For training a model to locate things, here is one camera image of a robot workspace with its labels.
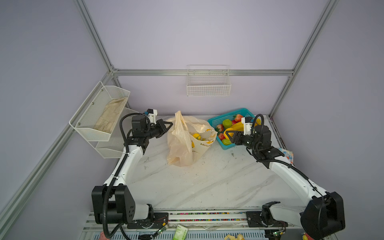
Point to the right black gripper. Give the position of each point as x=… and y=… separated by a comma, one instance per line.
x=238, y=134

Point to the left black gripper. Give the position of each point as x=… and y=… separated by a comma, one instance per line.
x=160, y=123

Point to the green fake apple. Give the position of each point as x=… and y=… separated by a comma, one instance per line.
x=227, y=123

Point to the red fake strawberry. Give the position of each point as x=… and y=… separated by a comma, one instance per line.
x=238, y=117
x=222, y=136
x=220, y=128

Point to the teal plastic fruit basket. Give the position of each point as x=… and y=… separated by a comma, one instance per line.
x=231, y=116

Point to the cream banana print plastic bag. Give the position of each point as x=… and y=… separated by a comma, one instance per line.
x=185, y=150

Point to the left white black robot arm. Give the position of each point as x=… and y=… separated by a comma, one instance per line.
x=113, y=204

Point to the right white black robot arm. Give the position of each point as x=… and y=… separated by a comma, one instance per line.
x=322, y=213

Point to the yellow fake banana bunch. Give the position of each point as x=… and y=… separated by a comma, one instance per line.
x=239, y=126

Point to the green fake pear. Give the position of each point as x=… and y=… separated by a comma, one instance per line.
x=226, y=142

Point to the yellow fake lemon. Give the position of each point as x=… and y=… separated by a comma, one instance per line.
x=197, y=136

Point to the lower white mesh shelf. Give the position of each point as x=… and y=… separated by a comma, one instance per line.
x=113, y=149

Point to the white mesh shelf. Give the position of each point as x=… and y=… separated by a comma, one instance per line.
x=113, y=149
x=86, y=116

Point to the colourful tissue pack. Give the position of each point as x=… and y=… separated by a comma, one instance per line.
x=288, y=154

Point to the beige cloth in shelf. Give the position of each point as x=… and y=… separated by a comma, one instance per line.
x=110, y=115

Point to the upper white mesh shelf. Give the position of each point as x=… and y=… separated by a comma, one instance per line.
x=86, y=116

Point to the green white packet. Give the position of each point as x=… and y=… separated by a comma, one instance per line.
x=180, y=233

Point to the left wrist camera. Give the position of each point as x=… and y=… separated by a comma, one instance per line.
x=152, y=115

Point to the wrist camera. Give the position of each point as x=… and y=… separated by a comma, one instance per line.
x=248, y=123
x=152, y=115

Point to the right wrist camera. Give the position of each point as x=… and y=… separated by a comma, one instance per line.
x=248, y=123

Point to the aluminium frame back bar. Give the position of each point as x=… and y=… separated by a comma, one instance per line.
x=185, y=72

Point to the white wire wall basket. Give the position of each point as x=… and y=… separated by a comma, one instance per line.
x=208, y=86

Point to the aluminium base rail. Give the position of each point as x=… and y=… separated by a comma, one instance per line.
x=212, y=225

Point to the beige toy below rail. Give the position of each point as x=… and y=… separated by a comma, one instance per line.
x=234, y=237

